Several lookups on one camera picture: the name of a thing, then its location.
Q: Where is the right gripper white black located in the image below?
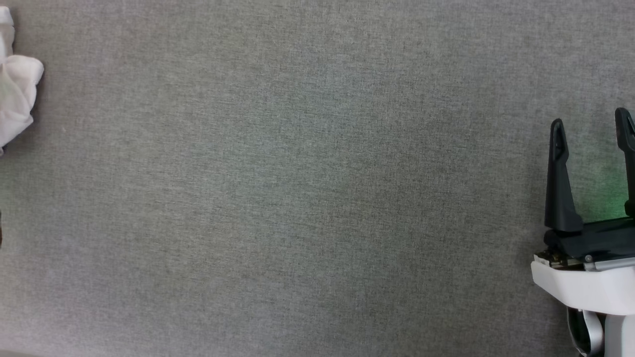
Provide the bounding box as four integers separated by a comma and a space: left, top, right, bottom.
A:
531, 118, 635, 316

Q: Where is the grey fabric sofa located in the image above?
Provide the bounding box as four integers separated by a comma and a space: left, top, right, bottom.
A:
0, 0, 635, 357

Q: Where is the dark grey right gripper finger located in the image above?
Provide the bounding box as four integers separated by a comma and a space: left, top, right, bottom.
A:
615, 107, 635, 219

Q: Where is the white crumpled garment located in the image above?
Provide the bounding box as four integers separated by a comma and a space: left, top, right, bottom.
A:
0, 5, 45, 155

